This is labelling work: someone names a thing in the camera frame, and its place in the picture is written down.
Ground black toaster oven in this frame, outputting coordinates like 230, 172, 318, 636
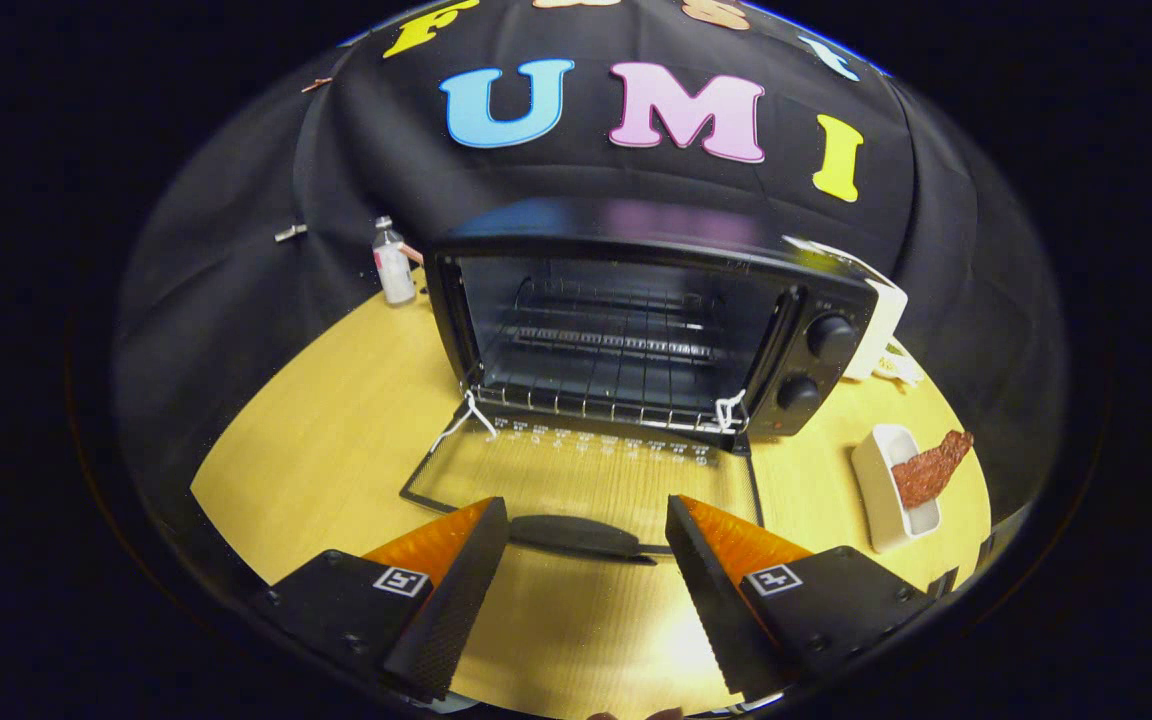
399, 197, 882, 567

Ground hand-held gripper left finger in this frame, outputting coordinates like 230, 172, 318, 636
256, 497, 510, 703

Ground white bread toaster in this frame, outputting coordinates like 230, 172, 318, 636
784, 235, 909, 383

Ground clear plastic bottle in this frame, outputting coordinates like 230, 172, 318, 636
372, 216, 419, 306

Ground small white bean dish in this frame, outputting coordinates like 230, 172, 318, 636
871, 340, 927, 389

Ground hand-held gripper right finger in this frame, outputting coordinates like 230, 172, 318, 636
664, 495, 937, 701

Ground white rectangular dish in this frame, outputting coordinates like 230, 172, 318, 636
851, 423, 943, 554

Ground reddish-brown meat slice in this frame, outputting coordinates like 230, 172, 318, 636
891, 430, 975, 511

